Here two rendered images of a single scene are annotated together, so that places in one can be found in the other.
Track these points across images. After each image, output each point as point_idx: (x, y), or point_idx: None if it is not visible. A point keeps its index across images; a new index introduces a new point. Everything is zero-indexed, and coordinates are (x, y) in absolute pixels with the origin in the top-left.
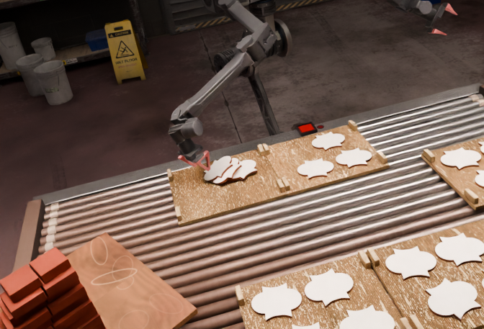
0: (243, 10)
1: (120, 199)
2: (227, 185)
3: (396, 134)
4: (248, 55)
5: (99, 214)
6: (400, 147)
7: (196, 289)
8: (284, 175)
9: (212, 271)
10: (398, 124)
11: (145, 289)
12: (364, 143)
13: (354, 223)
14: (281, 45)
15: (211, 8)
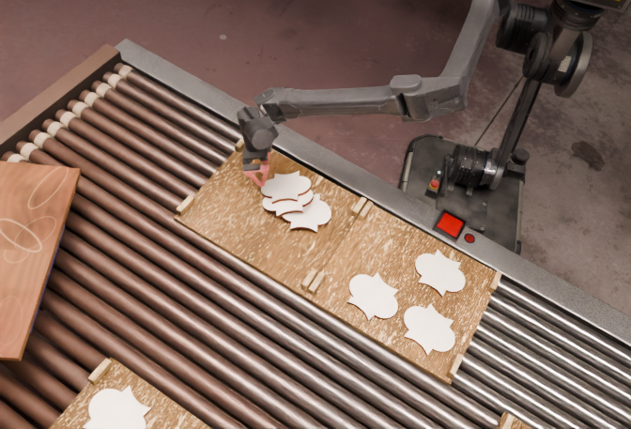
0: (480, 20)
1: (179, 123)
2: (272, 218)
3: (530, 346)
4: (397, 103)
5: (140, 123)
6: (507, 370)
7: (95, 314)
8: (335, 267)
9: (130, 309)
10: (555, 335)
11: (18, 281)
12: (471, 321)
13: (314, 411)
14: (560, 81)
15: None
